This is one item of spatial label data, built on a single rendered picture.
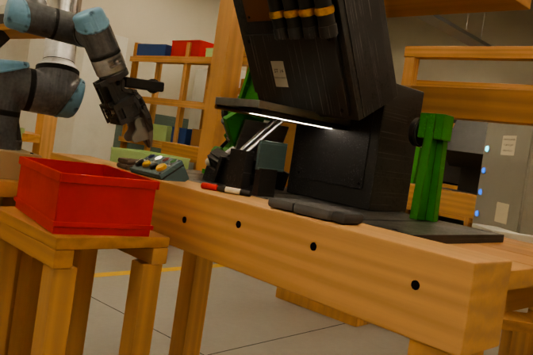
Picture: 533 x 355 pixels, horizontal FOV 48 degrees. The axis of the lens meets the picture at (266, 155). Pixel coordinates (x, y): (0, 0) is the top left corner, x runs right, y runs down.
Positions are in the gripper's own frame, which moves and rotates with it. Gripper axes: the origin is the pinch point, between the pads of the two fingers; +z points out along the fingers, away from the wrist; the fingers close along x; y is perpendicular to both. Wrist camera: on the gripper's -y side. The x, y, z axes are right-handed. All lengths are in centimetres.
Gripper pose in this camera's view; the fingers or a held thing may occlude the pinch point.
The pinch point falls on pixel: (150, 141)
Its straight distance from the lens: 155.3
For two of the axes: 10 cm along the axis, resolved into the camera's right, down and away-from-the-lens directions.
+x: 6.9, 1.2, -7.1
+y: -6.7, 4.9, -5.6
